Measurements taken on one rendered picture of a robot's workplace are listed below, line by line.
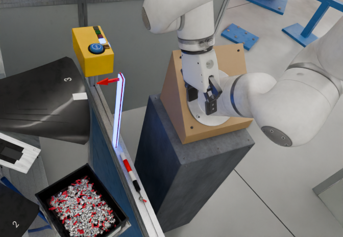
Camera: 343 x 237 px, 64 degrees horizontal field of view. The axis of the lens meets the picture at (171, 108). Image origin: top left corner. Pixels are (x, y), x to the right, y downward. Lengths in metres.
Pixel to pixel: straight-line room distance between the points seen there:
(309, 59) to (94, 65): 0.65
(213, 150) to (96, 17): 0.88
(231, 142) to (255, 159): 1.24
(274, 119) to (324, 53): 0.15
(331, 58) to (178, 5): 0.25
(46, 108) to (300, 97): 0.52
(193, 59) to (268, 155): 1.73
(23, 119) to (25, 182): 1.18
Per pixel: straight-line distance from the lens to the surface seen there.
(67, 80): 0.71
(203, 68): 0.62
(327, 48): 0.48
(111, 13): 1.47
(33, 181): 1.80
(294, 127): 0.55
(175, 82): 0.87
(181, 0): 0.49
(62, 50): 1.53
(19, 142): 0.79
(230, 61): 0.97
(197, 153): 0.91
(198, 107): 0.88
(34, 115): 0.65
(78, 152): 1.94
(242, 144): 1.00
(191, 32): 0.60
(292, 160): 2.39
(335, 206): 2.30
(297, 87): 0.57
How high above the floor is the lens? 1.68
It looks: 49 degrees down
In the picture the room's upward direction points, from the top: 18 degrees clockwise
